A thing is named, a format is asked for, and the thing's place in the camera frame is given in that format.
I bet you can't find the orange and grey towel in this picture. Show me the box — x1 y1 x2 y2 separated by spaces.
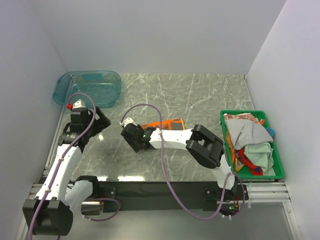
140 118 186 131

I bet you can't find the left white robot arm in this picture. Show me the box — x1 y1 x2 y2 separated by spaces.
22 105 111 239

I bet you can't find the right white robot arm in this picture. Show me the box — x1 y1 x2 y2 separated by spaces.
121 122 238 200

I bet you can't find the teal transparent plastic bin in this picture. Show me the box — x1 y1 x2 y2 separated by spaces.
53 70 122 109

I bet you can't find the brown patterned towel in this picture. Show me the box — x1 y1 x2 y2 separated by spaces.
223 112 260 124

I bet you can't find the red and blue cloth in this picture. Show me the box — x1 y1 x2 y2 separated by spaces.
235 147 263 176

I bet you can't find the pale green towel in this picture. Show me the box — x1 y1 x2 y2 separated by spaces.
244 142 275 176

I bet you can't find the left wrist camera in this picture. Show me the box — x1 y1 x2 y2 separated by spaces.
66 99 86 110

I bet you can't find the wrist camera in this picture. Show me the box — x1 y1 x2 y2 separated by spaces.
66 99 86 110
120 117 136 128

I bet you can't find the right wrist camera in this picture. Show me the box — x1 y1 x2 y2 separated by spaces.
120 117 136 128

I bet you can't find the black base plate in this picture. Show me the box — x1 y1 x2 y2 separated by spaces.
82 181 245 216

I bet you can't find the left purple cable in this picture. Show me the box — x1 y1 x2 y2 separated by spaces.
27 92 121 240

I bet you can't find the purple cable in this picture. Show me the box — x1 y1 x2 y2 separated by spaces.
119 103 247 221
27 92 121 240

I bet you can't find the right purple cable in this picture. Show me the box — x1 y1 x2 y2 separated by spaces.
119 103 247 221

